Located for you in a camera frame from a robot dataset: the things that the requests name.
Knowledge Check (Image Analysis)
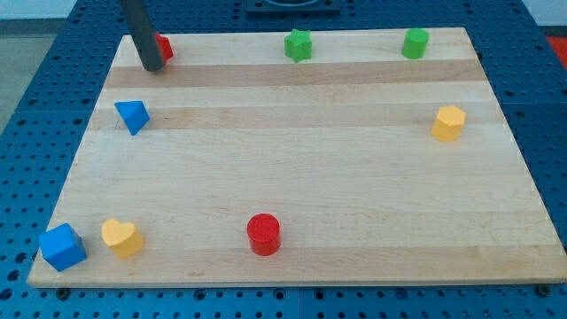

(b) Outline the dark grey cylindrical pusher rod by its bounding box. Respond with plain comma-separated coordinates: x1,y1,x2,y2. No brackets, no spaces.
120,0,165,72

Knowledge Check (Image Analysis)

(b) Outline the green star block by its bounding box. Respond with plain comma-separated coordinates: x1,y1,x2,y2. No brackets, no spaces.
284,29,313,63

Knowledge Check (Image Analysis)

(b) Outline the blue triangle block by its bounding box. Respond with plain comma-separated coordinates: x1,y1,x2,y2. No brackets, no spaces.
114,100,151,136

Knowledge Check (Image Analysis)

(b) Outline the yellow heart block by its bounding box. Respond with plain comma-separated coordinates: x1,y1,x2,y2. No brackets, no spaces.
101,219,144,258

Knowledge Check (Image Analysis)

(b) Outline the blue cube block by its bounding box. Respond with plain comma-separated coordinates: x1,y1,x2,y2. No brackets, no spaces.
39,223,87,272

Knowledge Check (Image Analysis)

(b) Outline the red cylinder block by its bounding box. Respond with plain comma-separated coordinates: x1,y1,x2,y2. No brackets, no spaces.
246,213,282,256

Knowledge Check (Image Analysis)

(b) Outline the light wooden board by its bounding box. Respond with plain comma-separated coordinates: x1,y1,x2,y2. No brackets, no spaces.
28,27,566,288

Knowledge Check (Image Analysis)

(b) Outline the green cylinder block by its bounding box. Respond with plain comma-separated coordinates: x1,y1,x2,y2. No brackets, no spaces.
401,28,430,59

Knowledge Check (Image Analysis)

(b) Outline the yellow hexagon block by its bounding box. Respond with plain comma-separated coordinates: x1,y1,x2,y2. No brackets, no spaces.
431,105,466,142

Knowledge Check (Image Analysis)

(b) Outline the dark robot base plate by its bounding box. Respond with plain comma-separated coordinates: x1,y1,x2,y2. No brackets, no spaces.
244,0,341,15

